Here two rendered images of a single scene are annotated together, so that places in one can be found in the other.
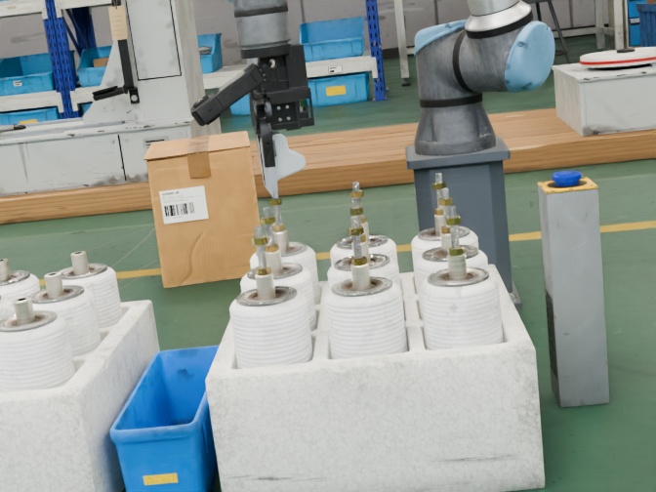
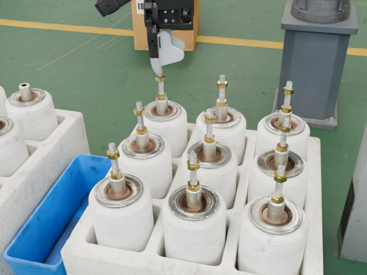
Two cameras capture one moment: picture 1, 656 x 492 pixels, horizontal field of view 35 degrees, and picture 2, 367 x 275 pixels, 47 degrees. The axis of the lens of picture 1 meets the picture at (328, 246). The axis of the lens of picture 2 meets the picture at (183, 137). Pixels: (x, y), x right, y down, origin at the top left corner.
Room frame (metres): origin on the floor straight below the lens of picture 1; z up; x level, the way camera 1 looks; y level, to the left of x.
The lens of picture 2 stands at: (0.78, -0.12, 0.69)
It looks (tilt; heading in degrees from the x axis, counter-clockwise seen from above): 35 degrees down; 12
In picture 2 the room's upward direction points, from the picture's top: 2 degrees counter-clockwise
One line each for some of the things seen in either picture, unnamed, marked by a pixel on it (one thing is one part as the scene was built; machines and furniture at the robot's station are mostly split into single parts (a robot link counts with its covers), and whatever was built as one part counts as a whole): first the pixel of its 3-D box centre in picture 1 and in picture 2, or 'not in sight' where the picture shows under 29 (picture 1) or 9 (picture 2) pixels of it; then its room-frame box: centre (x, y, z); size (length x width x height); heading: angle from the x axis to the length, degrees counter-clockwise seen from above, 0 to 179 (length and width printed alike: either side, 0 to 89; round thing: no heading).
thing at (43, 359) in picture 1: (39, 389); not in sight; (1.25, 0.38, 0.16); 0.10 x 0.10 x 0.18
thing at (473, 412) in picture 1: (374, 376); (208, 221); (1.35, -0.04, 0.09); 0.39 x 0.39 x 0.18; 87
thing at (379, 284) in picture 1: (361, 287); (194, 202); (1.23, -0.04, 0.25); 0.08 x 0.08 x 0.01
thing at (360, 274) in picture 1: (360, 276); (194, 195); (1.23, -0.04, 0.26); 0.02 x 0.02 x 0.03
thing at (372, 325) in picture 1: (369, 356); (194, 243); (1.23, -0.04, 0.16); 0.10 x 0.10 x 0.18
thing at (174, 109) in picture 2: (281, 251); (162, 111); (1.48, 0.07, 0.25); 0.08 x 0.08 x 0.01
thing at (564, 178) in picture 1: (566, 180); not in sight; (1.41, -0.34, 0.32); 0.04 x 0.04 x 0.02
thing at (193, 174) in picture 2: (357, 247); (193, 175); (1.23, -0.04, 0.30); 0.01 x 0.01 x 0.08
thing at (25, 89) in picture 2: (80, 264); (25, 91); (1.49, 0.36, 0.26); 0.02 x 0.02 x 0.03
